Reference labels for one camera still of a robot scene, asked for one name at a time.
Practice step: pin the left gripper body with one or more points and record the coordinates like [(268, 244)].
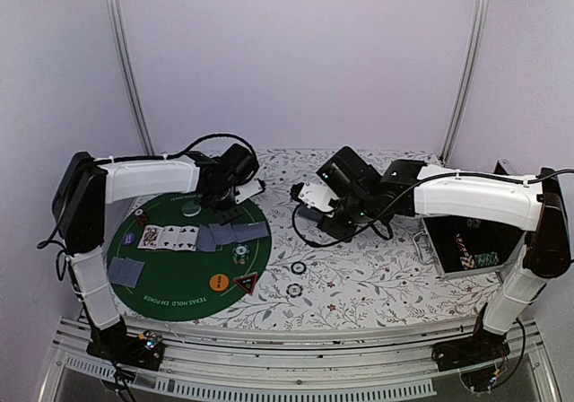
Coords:
[(221, 205)]

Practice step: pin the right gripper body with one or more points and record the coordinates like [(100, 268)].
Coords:
[(356, 211)]

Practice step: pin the clear dealer button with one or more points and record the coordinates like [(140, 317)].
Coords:
[(191, 209)]

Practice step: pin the community blue card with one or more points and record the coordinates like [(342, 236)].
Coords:
[(222, 234), (205, 241)]

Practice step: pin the dealt blue card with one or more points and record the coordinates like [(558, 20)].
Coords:
[(245, 232), (115, 271), (136, 268)]

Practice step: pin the face-up club card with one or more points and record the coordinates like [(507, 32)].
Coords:
[(187, 238), (168, 239)]

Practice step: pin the green white chip stack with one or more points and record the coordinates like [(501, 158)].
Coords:
[(240, 255)]

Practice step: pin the red black chip stack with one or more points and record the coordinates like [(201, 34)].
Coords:
[(141, 217)]

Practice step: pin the queen of hearts card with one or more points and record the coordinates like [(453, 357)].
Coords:
[(150, 237)]

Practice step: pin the black white poker chip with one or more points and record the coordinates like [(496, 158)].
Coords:
[(298, 268)]

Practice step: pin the orange big blind button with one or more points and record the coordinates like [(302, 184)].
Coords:
[(219, 283)]

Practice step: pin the black red triangular chip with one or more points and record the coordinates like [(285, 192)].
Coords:
[(247, 283)]

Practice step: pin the purple small blind button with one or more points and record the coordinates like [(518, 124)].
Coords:
[(128, 239)]

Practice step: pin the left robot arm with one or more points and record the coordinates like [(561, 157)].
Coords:
[(79, 208)]

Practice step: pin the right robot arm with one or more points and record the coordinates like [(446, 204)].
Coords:
[(542, 255)]

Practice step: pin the floral tablecloth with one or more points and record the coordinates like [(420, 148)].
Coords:
[(366, 283)]

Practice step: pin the green poker mat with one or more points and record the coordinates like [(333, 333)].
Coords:
[(174, 285)]

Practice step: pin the poker chips in case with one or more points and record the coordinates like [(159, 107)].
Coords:
[(474, 247)]

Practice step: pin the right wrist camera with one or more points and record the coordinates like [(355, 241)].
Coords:
[(317, 196)]

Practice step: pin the front aluminium rail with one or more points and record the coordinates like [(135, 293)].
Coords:
[(204, 363)]

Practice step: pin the left aluminium frame post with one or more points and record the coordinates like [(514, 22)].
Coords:
[(126, 69)]

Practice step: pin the aluminium frame post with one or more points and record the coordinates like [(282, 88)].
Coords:
[(479, 17), (126, 69)]

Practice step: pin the right aluminium frame post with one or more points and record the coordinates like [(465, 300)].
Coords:
[(479, 17)]

